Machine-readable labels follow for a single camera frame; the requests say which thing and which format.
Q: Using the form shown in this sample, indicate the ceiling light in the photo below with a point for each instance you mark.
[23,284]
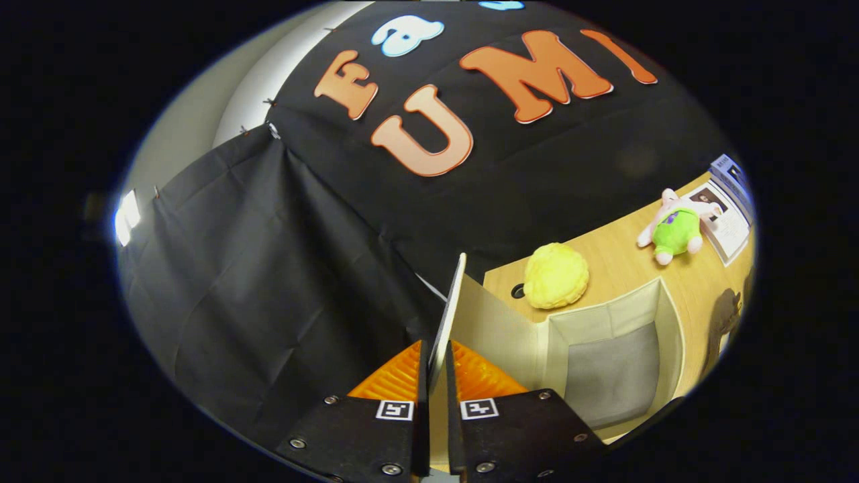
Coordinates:
[125,216]

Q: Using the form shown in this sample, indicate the green plush toy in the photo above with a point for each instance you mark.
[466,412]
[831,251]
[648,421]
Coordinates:
[674,228]

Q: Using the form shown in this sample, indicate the white book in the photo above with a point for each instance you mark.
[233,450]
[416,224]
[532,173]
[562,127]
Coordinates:
[728,228]

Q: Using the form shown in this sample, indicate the beige fabric storage box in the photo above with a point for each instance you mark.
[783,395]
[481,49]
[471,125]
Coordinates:
[604,322]

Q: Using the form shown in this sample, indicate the blue cover book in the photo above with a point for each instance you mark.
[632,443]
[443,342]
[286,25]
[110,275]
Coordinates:
[731,174]

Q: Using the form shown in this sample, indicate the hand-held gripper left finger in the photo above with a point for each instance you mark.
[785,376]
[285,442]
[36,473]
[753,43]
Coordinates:
[422,436]

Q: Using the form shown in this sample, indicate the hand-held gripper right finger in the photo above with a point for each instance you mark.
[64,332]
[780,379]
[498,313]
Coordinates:
[453,436]

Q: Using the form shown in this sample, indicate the yellow round plush toy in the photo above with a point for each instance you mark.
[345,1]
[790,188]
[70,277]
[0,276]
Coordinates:
[556,275]

